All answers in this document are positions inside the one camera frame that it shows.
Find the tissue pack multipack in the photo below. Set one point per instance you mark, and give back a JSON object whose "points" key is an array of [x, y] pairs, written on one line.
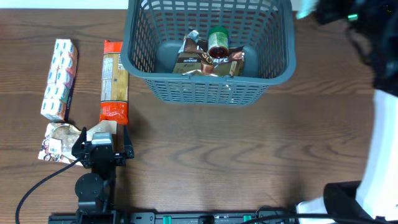
{"points": [[60, 81]]}

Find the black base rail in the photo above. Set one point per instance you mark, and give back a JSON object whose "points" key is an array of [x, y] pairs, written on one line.
{"points": [[164, 218]]}

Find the crumpled snack bag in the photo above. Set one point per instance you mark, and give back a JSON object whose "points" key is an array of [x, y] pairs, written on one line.
{"points": [[60, 138]]}

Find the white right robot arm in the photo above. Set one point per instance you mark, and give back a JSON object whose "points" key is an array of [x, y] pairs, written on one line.
{"points": [[372, 30]]}

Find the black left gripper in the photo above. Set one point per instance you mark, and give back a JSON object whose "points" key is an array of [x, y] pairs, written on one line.
{"points": [[102, 154]]}

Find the red spaghetti packet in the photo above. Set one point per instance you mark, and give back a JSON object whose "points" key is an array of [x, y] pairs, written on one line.
{"points": [[114, 85]]}

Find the gold coffee bag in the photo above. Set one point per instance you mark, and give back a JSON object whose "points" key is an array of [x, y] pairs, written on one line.
{"points": [[193, 59]]}

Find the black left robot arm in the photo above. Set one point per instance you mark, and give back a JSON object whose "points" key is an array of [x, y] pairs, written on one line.
{"points": [[95, 190]]}

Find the green lid jar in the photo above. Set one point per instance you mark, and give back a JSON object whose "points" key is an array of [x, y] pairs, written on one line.
{"points": [[218, 42]]}

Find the teal wipes packet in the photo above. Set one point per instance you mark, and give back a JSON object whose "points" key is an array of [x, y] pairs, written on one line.
{"points": [[305, 8]]}

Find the grey plastic basket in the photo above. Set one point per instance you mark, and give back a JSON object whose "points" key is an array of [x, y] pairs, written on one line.
{"points": [[154, 32]]}

